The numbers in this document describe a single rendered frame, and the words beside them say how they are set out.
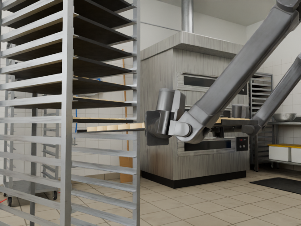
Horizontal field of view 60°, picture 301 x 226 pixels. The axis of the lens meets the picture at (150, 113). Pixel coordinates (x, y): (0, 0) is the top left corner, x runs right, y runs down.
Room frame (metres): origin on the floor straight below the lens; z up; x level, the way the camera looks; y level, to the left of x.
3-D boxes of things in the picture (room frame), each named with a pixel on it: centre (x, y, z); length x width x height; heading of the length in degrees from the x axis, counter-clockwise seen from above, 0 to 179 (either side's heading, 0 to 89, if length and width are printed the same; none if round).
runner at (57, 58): (1.25, 0.57, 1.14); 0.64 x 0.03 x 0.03; 55
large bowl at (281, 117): (4.52, -2.32, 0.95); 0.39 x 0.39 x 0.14
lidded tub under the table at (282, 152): (4.53, -2.34, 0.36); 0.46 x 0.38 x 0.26; 119
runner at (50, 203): (1.25, 0.57, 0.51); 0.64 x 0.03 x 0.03; 55
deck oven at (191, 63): (4.11, -0.74, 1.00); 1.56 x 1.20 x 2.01; 121
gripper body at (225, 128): (1.17, -0.33, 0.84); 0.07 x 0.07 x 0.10; 10
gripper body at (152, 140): (0.74, -0.02, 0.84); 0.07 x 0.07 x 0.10; 10
